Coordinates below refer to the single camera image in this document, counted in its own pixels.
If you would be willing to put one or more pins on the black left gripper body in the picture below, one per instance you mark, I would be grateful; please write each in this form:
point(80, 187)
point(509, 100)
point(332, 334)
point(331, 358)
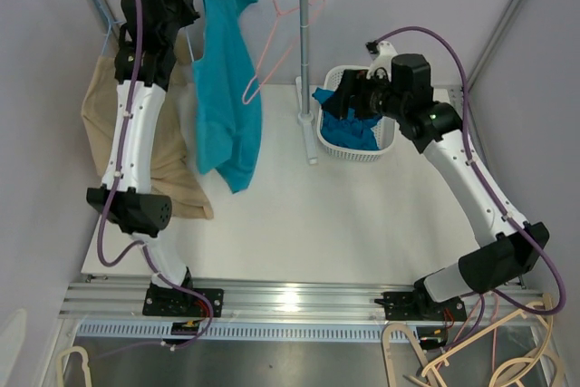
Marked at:
point(179, 14)

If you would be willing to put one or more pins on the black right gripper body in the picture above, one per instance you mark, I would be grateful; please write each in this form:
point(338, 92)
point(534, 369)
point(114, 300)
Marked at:
point(381, 101)

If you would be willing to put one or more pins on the dark blue t shirt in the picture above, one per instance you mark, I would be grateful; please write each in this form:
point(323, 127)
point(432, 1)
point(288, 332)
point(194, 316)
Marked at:
point(350, 133)

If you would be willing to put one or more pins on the teal t shirt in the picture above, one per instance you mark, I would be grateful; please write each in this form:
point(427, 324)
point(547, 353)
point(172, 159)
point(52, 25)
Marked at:
point(229, 113)

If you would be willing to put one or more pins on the beige tank top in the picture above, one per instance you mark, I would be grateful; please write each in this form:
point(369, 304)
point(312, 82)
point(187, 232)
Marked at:
point(169, 171)

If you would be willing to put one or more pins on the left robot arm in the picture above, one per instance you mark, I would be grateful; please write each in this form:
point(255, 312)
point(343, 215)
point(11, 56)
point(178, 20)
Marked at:
point(142, 69)

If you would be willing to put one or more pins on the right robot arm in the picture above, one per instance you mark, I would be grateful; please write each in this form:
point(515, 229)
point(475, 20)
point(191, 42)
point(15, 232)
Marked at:
point(509, 245)

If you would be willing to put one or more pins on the white perforated plastic basket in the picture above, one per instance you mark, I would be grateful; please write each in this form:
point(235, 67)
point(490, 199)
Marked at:
point(384, 131)

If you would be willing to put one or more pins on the beige wooden hangers pile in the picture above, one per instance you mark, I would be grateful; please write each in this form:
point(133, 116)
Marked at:
point(509, 373)

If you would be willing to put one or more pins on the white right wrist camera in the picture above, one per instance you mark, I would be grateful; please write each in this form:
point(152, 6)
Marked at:
point(381, 65)

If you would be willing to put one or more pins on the aluminium corner frame post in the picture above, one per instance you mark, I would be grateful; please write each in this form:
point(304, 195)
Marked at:
point(500, 29)

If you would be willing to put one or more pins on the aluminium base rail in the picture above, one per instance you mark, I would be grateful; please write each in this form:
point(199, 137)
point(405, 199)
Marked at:
point(254, 311)

